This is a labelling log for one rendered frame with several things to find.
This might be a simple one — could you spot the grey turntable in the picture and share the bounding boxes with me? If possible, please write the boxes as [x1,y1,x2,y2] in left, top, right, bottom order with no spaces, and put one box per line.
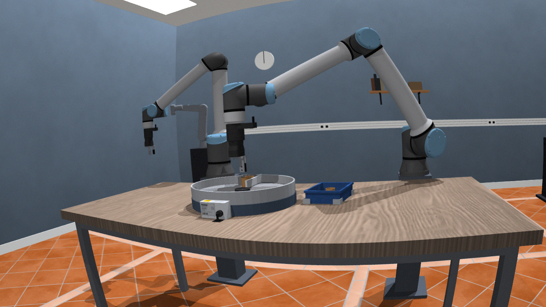
[190,173,297,217]

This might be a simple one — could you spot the blue crate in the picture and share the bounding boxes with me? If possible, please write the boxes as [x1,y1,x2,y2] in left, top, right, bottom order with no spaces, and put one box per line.
[304,182,354,204]

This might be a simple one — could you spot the grey jointed stand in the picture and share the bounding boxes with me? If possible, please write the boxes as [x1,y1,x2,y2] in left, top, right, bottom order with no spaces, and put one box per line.
[170,104,209,143]

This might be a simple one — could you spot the black box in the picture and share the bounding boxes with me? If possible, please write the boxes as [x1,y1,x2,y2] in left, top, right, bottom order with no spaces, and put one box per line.
[190,147,209,182]

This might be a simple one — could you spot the white control box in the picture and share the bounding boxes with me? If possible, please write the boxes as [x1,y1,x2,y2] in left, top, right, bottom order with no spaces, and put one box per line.
[200,199,232,221]

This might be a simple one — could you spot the white ceiling light panel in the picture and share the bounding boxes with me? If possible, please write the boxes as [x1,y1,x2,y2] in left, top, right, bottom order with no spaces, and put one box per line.
[123,0,197,16]

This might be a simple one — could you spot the wooden table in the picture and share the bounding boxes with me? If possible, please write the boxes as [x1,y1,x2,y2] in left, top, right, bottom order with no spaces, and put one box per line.
[61,176,544,307]

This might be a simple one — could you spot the black upright board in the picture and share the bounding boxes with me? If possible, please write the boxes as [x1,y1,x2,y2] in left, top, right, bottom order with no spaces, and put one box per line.
[535,136,546,203]

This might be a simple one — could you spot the white wall clock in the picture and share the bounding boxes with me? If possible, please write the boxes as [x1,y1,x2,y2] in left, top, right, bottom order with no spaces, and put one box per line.
[255,51,275,71]

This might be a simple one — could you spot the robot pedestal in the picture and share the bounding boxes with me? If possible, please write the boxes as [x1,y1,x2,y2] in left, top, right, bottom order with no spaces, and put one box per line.
[207,256,258,287]
[383,261,428,300]

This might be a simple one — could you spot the white wall rail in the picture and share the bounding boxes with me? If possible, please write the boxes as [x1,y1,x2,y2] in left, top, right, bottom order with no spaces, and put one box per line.
[245,118,546,135]

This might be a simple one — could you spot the wooden wall shelf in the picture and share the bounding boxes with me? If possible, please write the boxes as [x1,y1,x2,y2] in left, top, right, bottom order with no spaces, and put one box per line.
[369,89,430,105]

